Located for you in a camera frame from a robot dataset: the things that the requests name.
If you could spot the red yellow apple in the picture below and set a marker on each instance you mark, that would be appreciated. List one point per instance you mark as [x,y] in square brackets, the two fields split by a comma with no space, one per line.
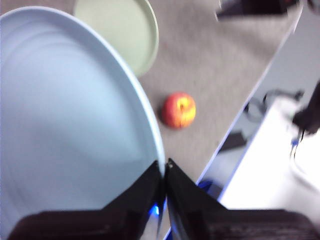
[178,110]

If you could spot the blue plate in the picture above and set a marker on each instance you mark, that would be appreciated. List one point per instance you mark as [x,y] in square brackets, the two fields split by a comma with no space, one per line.
[65,112]

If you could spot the white box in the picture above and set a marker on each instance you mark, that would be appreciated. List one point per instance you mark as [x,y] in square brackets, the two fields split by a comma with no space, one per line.
[270,162]

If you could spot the green plate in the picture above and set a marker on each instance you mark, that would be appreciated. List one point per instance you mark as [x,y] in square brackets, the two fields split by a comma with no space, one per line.
[125,30]

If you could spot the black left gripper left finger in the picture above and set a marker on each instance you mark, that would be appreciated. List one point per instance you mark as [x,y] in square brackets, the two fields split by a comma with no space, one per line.
[120,222]

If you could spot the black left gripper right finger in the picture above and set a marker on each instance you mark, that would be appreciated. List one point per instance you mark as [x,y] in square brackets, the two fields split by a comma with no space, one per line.
[212,225]

